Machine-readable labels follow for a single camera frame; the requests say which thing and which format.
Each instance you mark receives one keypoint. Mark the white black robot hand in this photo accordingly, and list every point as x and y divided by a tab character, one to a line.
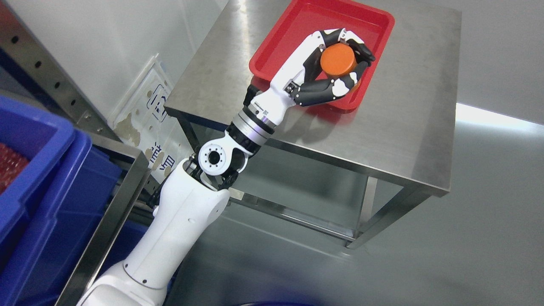
296	82

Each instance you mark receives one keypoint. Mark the orange cylindrical capacitor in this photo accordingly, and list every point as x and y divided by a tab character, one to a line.
337	61

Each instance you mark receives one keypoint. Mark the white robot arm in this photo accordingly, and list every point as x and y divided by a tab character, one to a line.
192	197

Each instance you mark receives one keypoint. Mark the red tray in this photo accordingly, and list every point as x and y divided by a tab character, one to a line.
303	17

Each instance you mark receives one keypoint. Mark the stainless steel table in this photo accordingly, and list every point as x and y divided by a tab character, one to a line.
403	131

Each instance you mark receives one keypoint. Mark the white floor sign plate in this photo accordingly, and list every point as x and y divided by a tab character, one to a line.
141	120

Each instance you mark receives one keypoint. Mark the blue bin with red parts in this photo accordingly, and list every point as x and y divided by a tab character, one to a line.
38	191

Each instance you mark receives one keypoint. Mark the metal shelf frame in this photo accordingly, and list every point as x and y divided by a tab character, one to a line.
63	127

